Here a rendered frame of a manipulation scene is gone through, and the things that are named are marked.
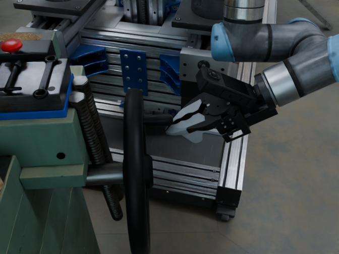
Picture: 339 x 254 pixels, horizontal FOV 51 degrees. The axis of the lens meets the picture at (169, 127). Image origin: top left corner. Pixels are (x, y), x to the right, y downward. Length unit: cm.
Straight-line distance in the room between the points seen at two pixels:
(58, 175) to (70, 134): 7
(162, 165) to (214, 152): 23
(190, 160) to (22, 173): 94
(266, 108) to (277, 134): 122
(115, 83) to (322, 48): 79
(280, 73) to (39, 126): 40
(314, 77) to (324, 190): 113
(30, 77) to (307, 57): 44
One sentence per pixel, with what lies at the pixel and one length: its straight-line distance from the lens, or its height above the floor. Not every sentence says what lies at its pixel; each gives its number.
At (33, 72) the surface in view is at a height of 100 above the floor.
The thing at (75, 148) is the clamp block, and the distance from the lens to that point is 54.
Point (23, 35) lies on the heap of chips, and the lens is 82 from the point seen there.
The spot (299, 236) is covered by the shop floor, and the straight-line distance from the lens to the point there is 156.
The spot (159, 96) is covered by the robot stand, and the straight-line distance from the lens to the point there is 124.
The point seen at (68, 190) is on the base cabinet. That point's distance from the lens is 88.
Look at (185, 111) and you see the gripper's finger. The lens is 70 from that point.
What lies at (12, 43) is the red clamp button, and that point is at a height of 102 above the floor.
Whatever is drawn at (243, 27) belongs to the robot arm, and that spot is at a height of 97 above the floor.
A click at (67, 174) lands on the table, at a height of 87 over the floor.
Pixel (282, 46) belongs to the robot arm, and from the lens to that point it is 72.
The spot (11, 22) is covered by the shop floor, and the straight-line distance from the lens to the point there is 304.
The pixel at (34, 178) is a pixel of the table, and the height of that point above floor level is 87.
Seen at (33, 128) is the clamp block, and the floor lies 95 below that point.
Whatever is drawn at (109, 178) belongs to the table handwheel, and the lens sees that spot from 60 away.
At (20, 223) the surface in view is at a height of 82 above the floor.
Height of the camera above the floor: 129
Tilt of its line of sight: 44 degrees down
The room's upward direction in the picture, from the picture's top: straight up
